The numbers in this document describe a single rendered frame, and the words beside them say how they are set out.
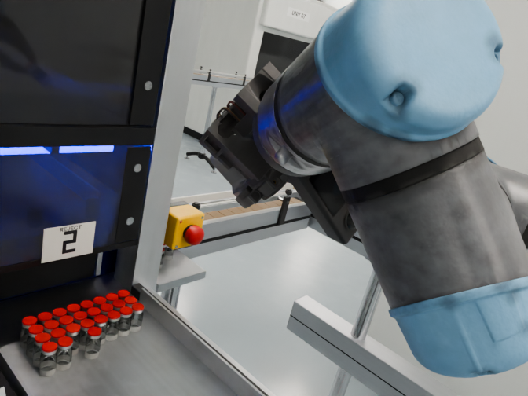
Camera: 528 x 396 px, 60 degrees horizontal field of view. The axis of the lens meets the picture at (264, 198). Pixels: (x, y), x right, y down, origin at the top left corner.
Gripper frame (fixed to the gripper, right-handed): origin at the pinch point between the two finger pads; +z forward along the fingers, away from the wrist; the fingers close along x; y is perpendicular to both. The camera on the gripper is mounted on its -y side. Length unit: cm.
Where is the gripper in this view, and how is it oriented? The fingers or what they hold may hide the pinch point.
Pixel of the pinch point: (253, 180)
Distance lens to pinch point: 52.7
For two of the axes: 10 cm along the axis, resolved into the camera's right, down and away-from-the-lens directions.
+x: -6.5, 7.2, -2.6
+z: -2.8, 0.9, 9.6
